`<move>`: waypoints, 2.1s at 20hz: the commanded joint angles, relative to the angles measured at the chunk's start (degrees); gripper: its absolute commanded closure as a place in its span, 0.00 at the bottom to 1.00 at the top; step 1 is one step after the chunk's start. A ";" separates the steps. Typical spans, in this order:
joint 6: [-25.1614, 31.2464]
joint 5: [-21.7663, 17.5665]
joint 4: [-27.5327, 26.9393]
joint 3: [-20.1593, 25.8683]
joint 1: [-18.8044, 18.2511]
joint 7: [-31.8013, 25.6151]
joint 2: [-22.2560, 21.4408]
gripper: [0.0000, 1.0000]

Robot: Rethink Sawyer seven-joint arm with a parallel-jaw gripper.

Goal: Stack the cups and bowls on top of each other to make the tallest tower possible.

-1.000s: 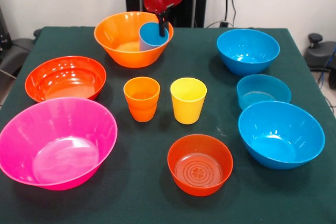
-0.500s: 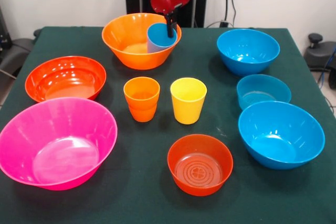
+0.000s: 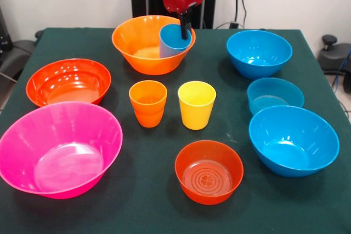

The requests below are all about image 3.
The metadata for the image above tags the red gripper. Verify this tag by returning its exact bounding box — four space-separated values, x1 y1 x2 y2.
162 0 206 40

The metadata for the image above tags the blue cup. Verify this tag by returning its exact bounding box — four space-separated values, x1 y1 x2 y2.
159 24 193 58

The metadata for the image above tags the large orange bowl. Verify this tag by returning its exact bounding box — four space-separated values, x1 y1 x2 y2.
111 15 196 76

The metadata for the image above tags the large blue bowl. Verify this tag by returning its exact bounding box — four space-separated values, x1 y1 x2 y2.
248 105 341 178
226 30 293 81

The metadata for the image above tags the orange cup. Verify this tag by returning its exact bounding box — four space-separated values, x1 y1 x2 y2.
129 80 168 116
133 107 165 128

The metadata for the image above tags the yellow cup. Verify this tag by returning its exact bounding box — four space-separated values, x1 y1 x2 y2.
177 81 217 130

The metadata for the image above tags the small teal blue bowl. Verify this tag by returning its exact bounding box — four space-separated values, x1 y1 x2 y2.
247 77 305 116

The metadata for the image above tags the wide red bowl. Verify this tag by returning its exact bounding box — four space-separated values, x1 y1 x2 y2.
26 58 112 108

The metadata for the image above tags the small red bowl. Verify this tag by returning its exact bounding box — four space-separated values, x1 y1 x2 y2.
174 140 244 206

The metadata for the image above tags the large pink bowl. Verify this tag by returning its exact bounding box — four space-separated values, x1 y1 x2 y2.
0 101 123 199

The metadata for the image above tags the dark green table cloth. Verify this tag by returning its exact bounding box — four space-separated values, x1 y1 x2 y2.
0 27 351 234

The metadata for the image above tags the black wall cable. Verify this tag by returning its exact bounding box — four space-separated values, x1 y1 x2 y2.
216 0 247 29

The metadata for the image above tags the black pedestal leg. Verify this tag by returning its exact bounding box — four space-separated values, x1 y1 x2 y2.
318 35 351 94
0 30 43 81

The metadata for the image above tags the blue cable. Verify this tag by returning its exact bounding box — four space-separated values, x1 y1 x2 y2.
331 50 351 92

